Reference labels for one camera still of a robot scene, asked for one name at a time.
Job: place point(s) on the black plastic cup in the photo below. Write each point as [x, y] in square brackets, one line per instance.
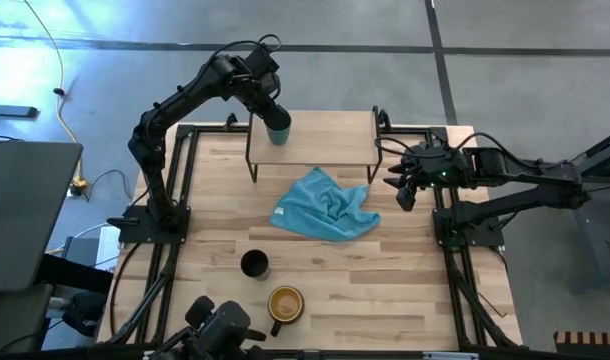
[255, 264]

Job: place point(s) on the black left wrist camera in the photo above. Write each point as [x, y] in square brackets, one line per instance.
[262, 62]

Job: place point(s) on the green plastic cup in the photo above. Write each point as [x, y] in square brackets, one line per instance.
[278, 137]

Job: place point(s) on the flat black bar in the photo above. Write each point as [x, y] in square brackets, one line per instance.
[10, 111]

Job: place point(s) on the black aluminium table frame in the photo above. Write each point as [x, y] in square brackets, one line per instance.
[185, 131]

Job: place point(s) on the thin black hex key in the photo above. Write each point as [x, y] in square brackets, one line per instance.
[500, 311]

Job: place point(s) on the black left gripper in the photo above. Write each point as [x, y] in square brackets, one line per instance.
[272, 116]

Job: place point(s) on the silver frame bracket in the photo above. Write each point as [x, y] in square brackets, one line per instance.
[450, 356]

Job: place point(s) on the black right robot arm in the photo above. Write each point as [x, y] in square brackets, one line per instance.
[535, 172]

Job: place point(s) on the grey metal stand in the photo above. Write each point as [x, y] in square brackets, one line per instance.
[597, 240]

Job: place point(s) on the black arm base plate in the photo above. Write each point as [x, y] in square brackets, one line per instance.
[485, 235]
[135, 232]

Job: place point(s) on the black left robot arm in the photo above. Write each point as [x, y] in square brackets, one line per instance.
[157, 125]

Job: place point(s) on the black frame clamp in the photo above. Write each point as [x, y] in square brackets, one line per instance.
[383, 119]
[230, 120]

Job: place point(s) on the yellow power plug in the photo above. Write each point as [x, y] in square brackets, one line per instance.
[78, 186]

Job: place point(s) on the dark brown mug yellow inside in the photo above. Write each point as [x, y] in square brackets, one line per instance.
[285, 304]

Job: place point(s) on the black and wood striped object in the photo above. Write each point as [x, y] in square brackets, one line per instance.
[590, 342]

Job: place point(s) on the blue microfibre cloth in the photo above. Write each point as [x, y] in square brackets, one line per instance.
[325, 210]

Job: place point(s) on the black handheld controller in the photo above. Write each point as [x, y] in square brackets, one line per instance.
[220, 325]

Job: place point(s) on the wooden shelf with black legs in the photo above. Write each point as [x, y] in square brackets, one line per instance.
[330, 140]

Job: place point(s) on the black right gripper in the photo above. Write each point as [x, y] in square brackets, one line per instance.
[435, 167]

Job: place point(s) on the grey desk top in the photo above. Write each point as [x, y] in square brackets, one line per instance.
[25, 215]

